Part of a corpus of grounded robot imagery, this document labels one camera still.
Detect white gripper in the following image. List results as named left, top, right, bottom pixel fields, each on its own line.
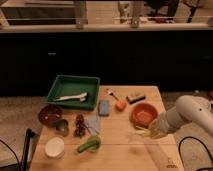
left=148, top=113, right=175, bottom=139

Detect yellow banana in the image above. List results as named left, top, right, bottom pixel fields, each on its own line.
left=135, top=127, right=151, bottom=137

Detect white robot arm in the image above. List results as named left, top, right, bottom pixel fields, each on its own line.
left=149, top=95, right=213, bottom=139

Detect dark red bowl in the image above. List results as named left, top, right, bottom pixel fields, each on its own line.
left=38, top=105, right=62, bottom=127

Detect black brush block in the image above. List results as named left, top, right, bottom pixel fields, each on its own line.
left=126, top=94, right=146, bottom=104

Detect blue sponge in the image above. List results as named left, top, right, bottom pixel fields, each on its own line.
left=98, top=100, right=109, bottom=116

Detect green cucumber toy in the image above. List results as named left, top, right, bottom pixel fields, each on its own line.
left=76, top=135, right=101, bottom=153

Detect dark red grapes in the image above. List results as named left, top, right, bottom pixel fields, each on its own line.
left=74, top=115, right=85, bottom=138

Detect white utensil in tray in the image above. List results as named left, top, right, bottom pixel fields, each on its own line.
left=54, top=92, right=88, bottom=101

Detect green plastic tray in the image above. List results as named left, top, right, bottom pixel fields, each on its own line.
left=47, top=75, right=100, bottom=110

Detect grey metal cup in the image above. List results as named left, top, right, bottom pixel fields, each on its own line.
left=56, top=119, right=69, bottom=136

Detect white round cup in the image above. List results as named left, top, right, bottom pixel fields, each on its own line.
left=45, top=137, right=65, bottom=159

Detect black cable right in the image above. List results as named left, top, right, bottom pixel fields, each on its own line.
left=178, top=135, right=213, bottom=171

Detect black chair frame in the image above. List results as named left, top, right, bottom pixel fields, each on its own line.
left=0, top=129, right=36, bottom=171

